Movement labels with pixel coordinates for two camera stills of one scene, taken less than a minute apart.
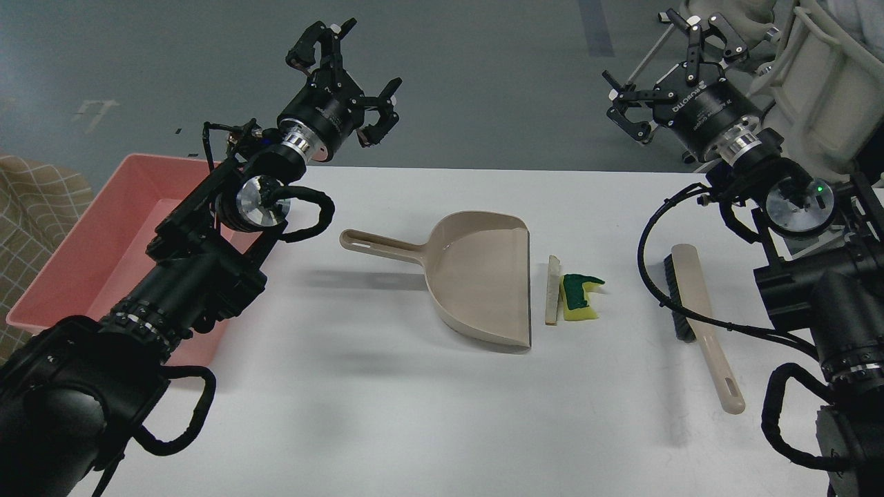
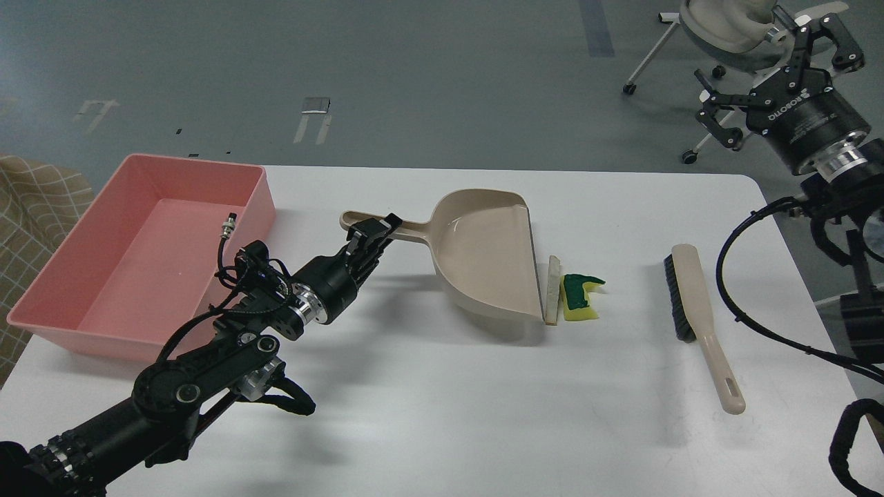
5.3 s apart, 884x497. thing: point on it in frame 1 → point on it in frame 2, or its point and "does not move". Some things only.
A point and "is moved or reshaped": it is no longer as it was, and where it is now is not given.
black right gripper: [695, 115] → [802, 119]
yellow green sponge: [575, 290] does not move
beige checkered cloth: [39, 203] does not move
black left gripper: [329, 109] → [334, 277]
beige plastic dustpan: [477, 266] is moved or reshaped
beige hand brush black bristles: [684, 289] does not move
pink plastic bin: [108, 247] does not move
